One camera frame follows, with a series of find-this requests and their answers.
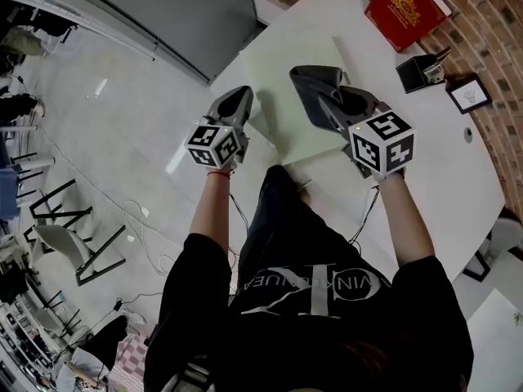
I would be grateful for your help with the pale green folder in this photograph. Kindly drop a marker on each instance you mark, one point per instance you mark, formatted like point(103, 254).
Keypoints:
point(282, 96)

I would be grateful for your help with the red book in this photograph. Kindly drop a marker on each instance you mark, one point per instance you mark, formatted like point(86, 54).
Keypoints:
point(404, 10)

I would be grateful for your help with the person's left forearm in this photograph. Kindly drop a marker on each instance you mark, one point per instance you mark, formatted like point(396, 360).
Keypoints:
point(210, 215)

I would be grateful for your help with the person's black trousers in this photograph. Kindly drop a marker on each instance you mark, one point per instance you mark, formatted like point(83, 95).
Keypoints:
point(278, 202)

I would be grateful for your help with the grey waist pack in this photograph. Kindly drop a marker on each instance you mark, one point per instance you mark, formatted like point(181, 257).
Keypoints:
point(190, 376)

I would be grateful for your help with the blue table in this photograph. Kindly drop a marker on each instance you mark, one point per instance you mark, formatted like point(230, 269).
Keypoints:
point(8, 194)

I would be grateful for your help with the black picture frame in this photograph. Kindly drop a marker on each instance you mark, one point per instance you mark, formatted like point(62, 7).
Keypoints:
point(468, 94)

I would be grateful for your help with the black metal leg frame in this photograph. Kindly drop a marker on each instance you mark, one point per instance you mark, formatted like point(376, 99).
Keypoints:
point(53, 210)

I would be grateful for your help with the white side table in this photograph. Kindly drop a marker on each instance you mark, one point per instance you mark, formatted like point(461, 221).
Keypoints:
point(498, 341)

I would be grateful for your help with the black pen holder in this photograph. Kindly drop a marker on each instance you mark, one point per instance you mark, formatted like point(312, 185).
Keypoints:
point(412, 78)

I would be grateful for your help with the pink checked cloth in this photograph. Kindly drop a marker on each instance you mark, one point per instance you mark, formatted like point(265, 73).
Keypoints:
point(132, 357)

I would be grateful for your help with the person's black printed t-shirt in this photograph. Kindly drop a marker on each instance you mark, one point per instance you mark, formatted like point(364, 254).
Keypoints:
point(310, 325)

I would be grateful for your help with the grey upholstered chair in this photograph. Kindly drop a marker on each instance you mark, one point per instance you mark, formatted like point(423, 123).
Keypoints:
point(502, 239)

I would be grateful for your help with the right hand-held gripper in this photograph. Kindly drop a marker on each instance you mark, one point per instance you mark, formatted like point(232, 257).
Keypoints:
point(384, 145)

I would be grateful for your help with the person's right forearm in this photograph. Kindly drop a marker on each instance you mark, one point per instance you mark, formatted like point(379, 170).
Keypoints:
point(404, 223)

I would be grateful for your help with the white chair with black legs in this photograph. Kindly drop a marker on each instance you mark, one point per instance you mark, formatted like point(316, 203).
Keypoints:
point(65, 247)

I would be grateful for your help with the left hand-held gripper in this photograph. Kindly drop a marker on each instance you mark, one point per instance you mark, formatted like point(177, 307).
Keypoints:
point(214, 145)

